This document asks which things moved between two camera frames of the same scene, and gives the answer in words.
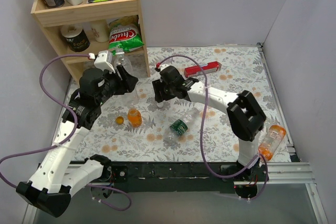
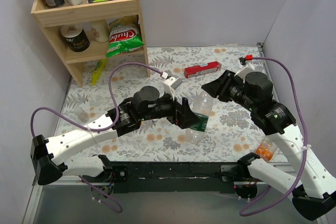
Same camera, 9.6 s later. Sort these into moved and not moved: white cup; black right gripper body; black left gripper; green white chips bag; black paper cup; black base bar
Moved: black left gripper; black right gripper body
Not moved: white cup; black base bar; black paper cup; green white chips bag
